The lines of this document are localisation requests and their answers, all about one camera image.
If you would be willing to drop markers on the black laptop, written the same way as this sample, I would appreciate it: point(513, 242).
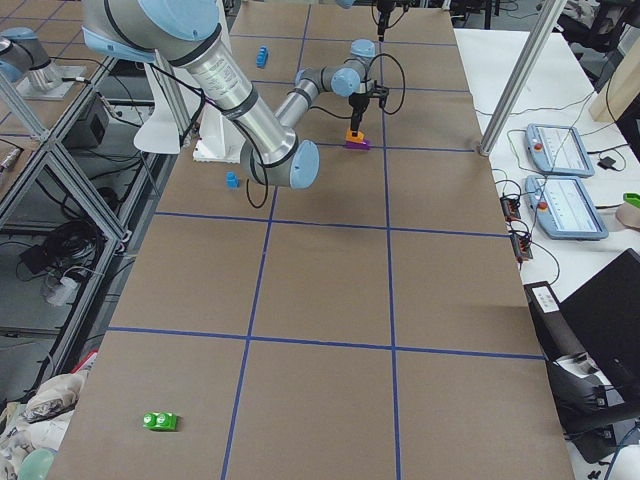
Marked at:
point(604, 315)

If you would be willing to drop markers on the near teach pendant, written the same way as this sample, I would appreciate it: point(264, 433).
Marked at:
point(563, 209)

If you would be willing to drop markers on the green block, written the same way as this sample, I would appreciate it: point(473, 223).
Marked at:
point(160, 421)

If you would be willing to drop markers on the long blue block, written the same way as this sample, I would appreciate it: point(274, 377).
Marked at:
point(262, 56)

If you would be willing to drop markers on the black device box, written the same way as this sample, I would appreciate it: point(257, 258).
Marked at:
point(89, 129)

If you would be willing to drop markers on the orange trapezoid block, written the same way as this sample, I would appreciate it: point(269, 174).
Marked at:
point(355, 136)

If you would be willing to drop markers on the aluminium frame post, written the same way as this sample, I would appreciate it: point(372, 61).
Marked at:
point(533, 46)

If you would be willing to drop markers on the teach pendant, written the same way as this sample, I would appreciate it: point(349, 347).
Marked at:
point(558, 150)
point(563, 209)

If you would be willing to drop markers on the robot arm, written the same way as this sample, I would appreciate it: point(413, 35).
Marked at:
point(188, 35)

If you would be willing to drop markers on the purple trapezoid block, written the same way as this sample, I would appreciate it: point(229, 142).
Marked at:
point(360, 145)

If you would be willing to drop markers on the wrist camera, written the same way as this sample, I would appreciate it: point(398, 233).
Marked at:
point(379, 92)

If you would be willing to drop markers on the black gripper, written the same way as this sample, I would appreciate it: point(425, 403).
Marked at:
point(357, 103)
point(382, 20)

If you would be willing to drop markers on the small blue block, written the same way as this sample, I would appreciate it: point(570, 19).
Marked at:
point(232, 181)

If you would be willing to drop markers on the far teach pendant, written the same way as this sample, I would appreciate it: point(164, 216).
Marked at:
point(558, 150)

